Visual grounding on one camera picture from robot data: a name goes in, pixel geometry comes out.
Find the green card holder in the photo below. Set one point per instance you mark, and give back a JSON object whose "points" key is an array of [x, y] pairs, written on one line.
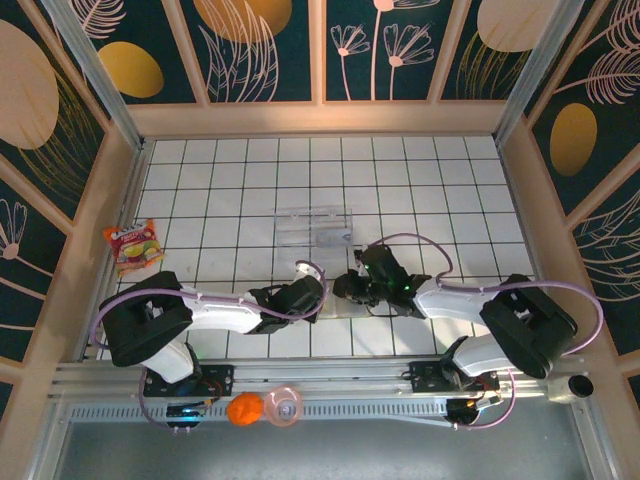
{"points": [[345, 311]]}

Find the white VIP card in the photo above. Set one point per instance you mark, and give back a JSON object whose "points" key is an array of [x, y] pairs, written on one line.
{"points": [[334, 237]]}

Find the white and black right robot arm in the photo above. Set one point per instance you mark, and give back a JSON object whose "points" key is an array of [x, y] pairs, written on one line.
{"points": [[450, 302]]}

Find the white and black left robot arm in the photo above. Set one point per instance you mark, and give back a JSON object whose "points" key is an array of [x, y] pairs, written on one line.
{"points": [[220, 312]]}

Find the clear plastic organizer box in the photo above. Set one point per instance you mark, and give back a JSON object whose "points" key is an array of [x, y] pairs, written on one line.
{"points": [[295, 235]]}

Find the pink translucent cup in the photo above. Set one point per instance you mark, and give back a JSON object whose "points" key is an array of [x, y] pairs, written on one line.
{"points": [[283, 406]]}

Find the orange ball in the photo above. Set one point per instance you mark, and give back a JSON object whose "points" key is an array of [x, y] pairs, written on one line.
{"points": [[245, 409]]}

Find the black controller board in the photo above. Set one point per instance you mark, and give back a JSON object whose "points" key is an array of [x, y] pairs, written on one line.
{"points": [[462, 411], [187, 412]]}

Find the red orange snack packet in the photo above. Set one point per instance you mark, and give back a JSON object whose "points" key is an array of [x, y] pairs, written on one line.
{"points": [[132, 247]]}

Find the white fixture with black hole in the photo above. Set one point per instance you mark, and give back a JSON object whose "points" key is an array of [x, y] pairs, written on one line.
{"points": [[570, 389]]}

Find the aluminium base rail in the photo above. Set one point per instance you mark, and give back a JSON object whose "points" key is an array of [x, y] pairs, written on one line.
{"points": [[325, 372]]}

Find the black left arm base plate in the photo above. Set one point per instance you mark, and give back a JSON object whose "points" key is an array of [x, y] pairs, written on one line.
{"points": [[220, 380]]}

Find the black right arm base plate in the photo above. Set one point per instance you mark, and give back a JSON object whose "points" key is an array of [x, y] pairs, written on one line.
{"points": [[425, 377]]}

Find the aluminium corner post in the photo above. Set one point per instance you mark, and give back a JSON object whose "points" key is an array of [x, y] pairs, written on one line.
{"points": [[535, 70], [100, 80]]}

